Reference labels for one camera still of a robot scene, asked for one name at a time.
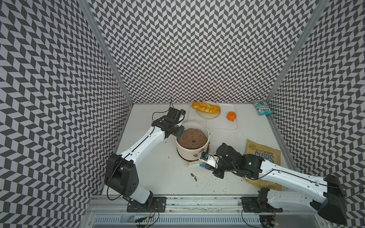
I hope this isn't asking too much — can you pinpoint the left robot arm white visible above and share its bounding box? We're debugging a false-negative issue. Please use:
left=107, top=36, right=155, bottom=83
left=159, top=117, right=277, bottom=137
left=105, top=106, right=186, bottom=208

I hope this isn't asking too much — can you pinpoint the metal base rail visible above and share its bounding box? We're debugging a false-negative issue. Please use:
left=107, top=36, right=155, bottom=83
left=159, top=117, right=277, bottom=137
left=79, top=195, right=333, bottom=228

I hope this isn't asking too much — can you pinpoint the yellow chips bag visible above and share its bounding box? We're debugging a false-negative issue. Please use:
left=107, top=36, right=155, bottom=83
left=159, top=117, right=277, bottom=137
left=245, top=140, right=282, bottom=191

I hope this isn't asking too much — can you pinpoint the aluminium corner post right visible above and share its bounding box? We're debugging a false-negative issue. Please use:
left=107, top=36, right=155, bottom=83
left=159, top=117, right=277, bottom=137
left=266, top=0, right=329, bottom=103

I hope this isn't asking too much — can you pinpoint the white round plate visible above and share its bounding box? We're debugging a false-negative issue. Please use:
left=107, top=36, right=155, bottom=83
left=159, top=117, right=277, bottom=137
left=196, top=101, right=221, bottom=119

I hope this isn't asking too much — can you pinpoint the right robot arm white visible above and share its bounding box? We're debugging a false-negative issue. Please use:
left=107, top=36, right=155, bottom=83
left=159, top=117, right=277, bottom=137
left=200, top=143, right=347, bottom=225

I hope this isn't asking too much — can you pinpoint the aluminium corner post left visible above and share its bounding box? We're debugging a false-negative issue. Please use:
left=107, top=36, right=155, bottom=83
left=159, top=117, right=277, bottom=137
left=78, top=0, right=133, bottom=107

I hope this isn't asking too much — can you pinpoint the white ceramic pot with mud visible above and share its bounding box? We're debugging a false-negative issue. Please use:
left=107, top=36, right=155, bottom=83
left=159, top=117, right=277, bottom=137
left=175, top=122, right=210, bottom=149

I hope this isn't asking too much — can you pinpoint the aluminium corner post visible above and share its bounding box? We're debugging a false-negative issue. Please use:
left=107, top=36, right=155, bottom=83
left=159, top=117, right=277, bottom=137
left=78, top=0, right=133, bottom=107
left=266, top=0, right=329, bottom=103

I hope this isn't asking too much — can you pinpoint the small orange pumpkin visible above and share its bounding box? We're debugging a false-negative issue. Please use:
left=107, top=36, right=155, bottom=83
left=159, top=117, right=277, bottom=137
left=227, top=112, right=237, bottom=122

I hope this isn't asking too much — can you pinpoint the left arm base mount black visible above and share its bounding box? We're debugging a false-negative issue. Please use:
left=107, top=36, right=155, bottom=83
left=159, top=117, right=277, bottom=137
left=126, top=192, right=167, bottom=212

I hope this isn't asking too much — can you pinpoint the white blue scrub brush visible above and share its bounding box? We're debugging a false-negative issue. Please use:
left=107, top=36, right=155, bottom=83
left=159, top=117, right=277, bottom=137
left=188, top=161, right=206, bottom=169

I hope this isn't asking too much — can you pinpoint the teal snack packet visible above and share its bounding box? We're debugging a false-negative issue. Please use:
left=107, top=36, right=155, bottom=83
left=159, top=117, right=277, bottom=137
left=252, top=99, right=273, bottom=116

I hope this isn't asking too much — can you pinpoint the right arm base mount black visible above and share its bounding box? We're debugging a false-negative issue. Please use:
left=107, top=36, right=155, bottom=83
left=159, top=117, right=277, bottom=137
left=240, top=188, right=283, bottom=213

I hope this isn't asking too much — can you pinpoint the white cutting board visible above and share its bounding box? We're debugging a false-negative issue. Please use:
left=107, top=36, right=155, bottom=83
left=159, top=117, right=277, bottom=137
left=187, top=103, right=237, bottom=130

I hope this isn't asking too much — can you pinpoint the golden bread loaf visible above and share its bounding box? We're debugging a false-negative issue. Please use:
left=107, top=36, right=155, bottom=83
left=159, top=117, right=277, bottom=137
left=192, top=102, right=221, bottom=114

